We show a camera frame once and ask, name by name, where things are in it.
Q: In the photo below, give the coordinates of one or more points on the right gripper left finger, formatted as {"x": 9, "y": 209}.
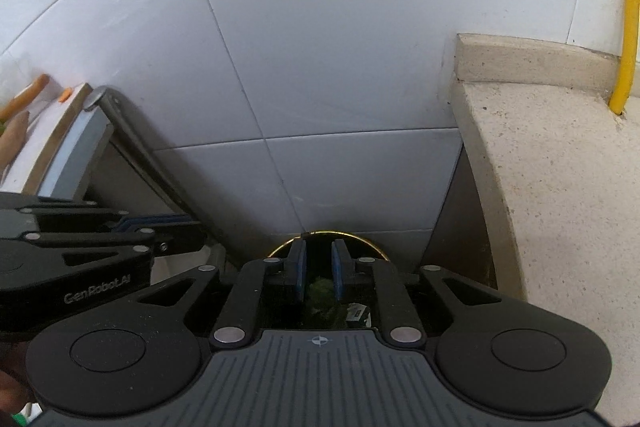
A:
{"x": 267, "y": 294}

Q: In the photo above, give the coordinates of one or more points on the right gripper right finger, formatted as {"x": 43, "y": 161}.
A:
{"x": 378, "y": 283}

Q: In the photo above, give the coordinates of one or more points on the large dark green leaf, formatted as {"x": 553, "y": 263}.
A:
{"x": 325, "y": 311}

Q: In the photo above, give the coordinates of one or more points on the gold rimmed trash bin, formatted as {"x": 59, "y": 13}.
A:
{"x": 328, "y": 271}

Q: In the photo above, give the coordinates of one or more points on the person's left hand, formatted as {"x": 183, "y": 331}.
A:
{"x": 15, "y": 388}

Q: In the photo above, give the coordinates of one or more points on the yellow vertical pipe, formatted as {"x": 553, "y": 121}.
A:
{"x": 628, "y": 58}

